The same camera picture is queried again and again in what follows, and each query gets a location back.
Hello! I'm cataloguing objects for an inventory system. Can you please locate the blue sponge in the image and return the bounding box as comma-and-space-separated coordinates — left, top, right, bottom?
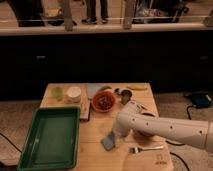
101, 132, 115, 151

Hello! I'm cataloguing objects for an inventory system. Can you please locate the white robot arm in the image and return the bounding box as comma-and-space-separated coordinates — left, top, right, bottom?
113, 101, 213, 153

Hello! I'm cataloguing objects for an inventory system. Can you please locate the green plastic tray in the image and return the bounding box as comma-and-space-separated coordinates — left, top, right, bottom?
18, 107, 80, 171

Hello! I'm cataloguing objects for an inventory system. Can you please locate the white cloth with vegetable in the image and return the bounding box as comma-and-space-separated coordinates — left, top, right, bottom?
86, 83, 110, 100

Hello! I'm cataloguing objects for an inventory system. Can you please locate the orange bowl with contents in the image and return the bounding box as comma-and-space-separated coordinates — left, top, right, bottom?
91, 91, 116, 113

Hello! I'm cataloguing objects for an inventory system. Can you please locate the metal cup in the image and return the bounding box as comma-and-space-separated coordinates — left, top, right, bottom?
121, 90, 132, 105

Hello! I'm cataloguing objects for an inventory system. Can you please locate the yellow banana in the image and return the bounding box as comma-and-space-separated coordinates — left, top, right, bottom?
127, 85, 147, 91

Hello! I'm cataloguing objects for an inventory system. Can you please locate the white cup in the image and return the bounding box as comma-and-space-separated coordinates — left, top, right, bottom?
67, 86, 82, 102

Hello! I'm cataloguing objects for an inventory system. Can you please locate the dark purple bowl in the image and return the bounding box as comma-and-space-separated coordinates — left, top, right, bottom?
133, 112, 156, 137

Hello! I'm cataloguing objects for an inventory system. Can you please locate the silver fork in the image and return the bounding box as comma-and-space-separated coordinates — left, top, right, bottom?
129, 146, 164, 154

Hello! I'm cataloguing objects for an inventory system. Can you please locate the black box on floor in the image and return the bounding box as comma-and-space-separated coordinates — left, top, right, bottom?
190, 92, 212, 108

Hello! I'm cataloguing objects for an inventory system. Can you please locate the black power cable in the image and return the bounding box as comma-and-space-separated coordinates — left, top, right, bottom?
165, 104, 198, 147

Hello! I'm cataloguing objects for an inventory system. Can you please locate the black cable left floor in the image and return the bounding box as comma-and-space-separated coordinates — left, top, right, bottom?
0, 132, 23, 154

